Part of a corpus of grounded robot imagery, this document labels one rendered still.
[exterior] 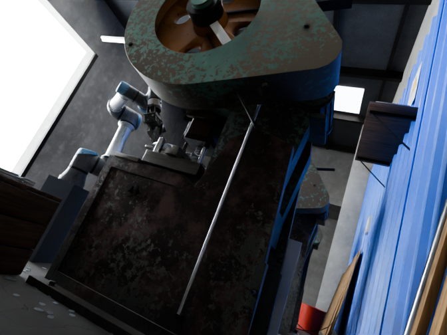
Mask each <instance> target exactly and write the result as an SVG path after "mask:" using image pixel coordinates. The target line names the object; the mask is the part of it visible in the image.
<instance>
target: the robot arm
mask: <svg viewBox="0 0 447 335"><path fill-rule="evenodd" d="M116 92H117V94H116V96H115V97H114V98H111V99H110V100H109V101H108V104H107V108H108V111H109V113H110V115H111V116H112V117H113V118H115V119H116V120H118V121H119V123H118V125H119V128H118V130H117V132H116V134H115V136H114V138H113V140H112V142H111V144H110V146H109V148H108V150H107V152H106V154H105V155H103V156H101V158H100V157H99V156H98V153H96V152H94V151H92V150H88V149H85V148H80V149H78V151H77V153H76V154H75V156H74V158H73V160H72V161H71V163H70V165H69V167H68V168H67V169H66V170H65V171H64V172H63V173H62V174H61V175H60V176H59V179H62V180H65V181H67V182H70V183H73V184H75V185H77V186H79V187H81V188H83V189H84V187H85V183H86V177H87V175H88V173H91V174H92V175H95V176H97V177H98V176H99V174H100V172H101V170H102V169H103V167H104V165H105V163H106V161H107V159H108V157H109V155H113V156H114V155H115V153H116V152H120V153H122V150H123V148H124V146H125V144H126V142H127V140H128V137H129V135H130V133H131V132H133V131H135V130H137V129H138V127H139V125H140V123H141V121H142V116H141V115H140V114H139V113H137V112H136V111H134V110H133V109H131V108H129V107H127V106H125V104H126V103H127V102H128V101H129V100H130V101H132V102H133V103H135V104H137V105H138V109H139V110H140V111H141V112H143V113H147V114H144V118H145V121H143V123H144V124H145V125H146V124H147V125H148V128H147V134H148V135H149V137H150V140H151V142H152V143H154V142H157V141H158V140H159V138H160V136H161V135H162V133H164V132H166V131H167V129H166V127H165V125H164V122H163V120H162V117H161V115H160V113H161V108H162V99H161V98H159V97H158V96H157V95H156V94H155V93H154V92H153V91H152V89H151V88H150V87H149V88H148V93H147V94H146V95H145V94H143V93H142V92H140V91H139V90H137V89H135V88H134V87H132V86H131V85H129V84H128V83H126V82H124V81H121V82H120V84H119V85H118V87H117V89H116ZM154 135H155V137H154Z"/></svg>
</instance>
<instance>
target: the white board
mask: <svg viewBox="0 0 447 335"><path fill-rule="evenodd" d="M301 246H302V243H301V242H298V241H294V240H292V239H289V243H288V246H287V252H286V255H285V260H284V264H283V270H282V273H281V274H282V275H283V276H282V279H281V284H280V287H279V292H278V295H277V300H276V303H275V308H274V312H273V317H272V320H271V325H270V328H269V333H268V335H277V333H278V330H279V326H280V323H281V319H282V316H283V311H284V308H285V304H286V301H287V297H288V294H289V289H290V286H291V282H292V279H293V275H294V272H295V267H296V264H297V260H298V257H299V253H300V250H301Z"/></svg>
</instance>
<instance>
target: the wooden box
mask: <svg viewBox="0 0 447 335"><path fill-rule="evenodd" d="M41 195H42V196H43V197H42V196H41ZM45 197H47V198H48V199H47V198H45ZM51 199H52V200H54V201H52V200H51ZM55 201H57V202H59V203H57V202H55ZM61 201H62V199H61V198H58V197H55V196H54V195H51V194H48V193H45V192H44V191H41V190H38V189H35V188H34V187H31V186H28V185H25V184H24V183H21V182H18V181H15V180H14V179H11V178H8V177H5V176H4V175H1V174H0V274H10V275H20V274H21V273H22V272H23V269H24V268H25V266H26V264H27V262H28V260H29V259H30V257H31V255H32V254H33V251H34V250H32V249H35V248H36V246H37V244H38V242H39V241H40V239H41V237H42V236H43V233H44V232H45V230H46V228H47V226H45V225H48V224H49V223H50V221H51V219H52V218H53V215H54V214H55V212H56V210H57V208H58V206H59V205H60V202H61Z"/></svg>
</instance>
